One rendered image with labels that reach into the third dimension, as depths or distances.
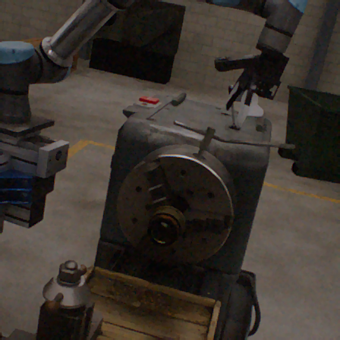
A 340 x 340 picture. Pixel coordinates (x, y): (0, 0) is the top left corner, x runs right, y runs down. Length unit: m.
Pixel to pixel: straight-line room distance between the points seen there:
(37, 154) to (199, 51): 9.92
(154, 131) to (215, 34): 9.87
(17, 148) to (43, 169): 0.11
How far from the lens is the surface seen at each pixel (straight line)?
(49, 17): 12.21
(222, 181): 1.39
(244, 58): 1.35
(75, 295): 0.89
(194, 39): 11.44
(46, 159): 1.63
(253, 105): 1.34
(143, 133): 1.56
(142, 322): 1.31
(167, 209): 1.32
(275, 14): 1.35
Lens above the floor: 1.62
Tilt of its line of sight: 18 degrees down
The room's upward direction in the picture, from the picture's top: 12 degrees clockwise
